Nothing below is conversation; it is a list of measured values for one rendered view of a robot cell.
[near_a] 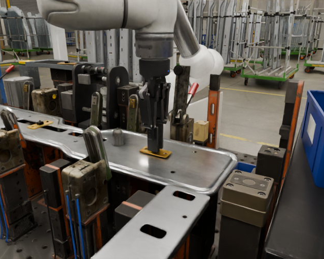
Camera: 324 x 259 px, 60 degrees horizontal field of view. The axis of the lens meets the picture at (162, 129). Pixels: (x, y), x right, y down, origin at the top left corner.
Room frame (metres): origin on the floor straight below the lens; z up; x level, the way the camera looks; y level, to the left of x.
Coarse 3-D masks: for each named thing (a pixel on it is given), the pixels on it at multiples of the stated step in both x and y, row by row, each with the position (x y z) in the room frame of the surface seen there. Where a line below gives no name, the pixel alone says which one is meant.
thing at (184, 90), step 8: (176, 72) 0.79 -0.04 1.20; (184, 72) 0.82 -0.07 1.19; (176, 80) 0.82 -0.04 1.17; (184, 80) 0.81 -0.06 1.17; (176, 88) 0.81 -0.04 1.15; (184, 88) 0.80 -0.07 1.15; (176, 96) 0.81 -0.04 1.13; (184, 96) 0.80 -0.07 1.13; (176, 104) 0.81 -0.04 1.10; (184, 104) 0.80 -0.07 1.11; (176, 112) 0.81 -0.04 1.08; (184, 112) 0.80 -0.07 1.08; (176, 120) 0.82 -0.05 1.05
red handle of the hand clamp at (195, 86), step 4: (192, 84) 0.90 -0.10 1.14; (196, 84) 0.90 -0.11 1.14; (192, 88) 0.88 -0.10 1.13; (196, 88) 0.89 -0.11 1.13; (188, 92) 0.87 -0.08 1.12; (192, 92) 0.87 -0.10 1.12; (188, 96) 0.86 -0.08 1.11; (192, 96) 0.87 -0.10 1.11; (188, 100) 0.85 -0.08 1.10; (188, 104) 0.85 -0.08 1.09; (180, 112) 0.81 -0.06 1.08; (176, 116) 0.80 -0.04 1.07; (180, 116) 0.80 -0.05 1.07; (180, 120) 0.80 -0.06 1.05
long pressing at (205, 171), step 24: (0, 120) 0.96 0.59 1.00; (48, 120) 0.96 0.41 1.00; (48, 144) 0.76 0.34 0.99; (72, 144) 0.74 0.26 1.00; (144, 144) 0.74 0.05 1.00; (168, 144) 0.74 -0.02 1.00; (192, 144) 0.73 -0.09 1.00; (120, 168) 0.60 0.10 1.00; (144, 168) 0.60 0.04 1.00; (168, 168) 0.60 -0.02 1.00; (192, 168) 0.60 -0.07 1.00; (216, 168) 0.60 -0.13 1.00; (216, 192) 0.51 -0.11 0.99
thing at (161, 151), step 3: (144, 147) 0.71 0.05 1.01; (147, 147) 0.71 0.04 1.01; (141, 150) 0.69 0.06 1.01; (144, 150) 0.69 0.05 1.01; (147, 150) 0.69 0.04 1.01; (159, 150) 0.69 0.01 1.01; (162, 150) 0.69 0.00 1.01; (165, 150) 0.69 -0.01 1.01; (147, 153) 0.67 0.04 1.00; (150, 153) 0.67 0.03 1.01; (153, 153) 0.67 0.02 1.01; (156, 153) 0.67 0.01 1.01; (159, 153) 0.67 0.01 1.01; (162, 153) 0.67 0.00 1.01; (168, 153) 0.67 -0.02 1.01; (171, 153) 0.67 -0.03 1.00; (159, 156) 0.66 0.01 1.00; (162, 156) 0.65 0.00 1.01; (165, 156) 0.65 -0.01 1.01
